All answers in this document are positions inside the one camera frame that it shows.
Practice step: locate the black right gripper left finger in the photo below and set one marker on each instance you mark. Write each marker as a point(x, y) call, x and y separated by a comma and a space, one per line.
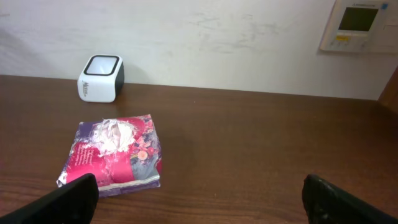
point(75, 202)

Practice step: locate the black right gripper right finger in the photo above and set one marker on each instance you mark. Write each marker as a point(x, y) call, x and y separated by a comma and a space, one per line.
point(327, 203)

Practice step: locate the red purple tissue pack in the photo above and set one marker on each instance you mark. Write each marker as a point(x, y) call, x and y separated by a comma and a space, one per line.
point(124, 155)

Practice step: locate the white barcode scanner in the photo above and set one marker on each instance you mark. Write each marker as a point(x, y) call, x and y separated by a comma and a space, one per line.
point(102, 79)

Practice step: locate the white wall control panel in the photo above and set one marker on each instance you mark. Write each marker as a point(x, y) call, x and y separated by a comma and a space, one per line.
point(357, 26)

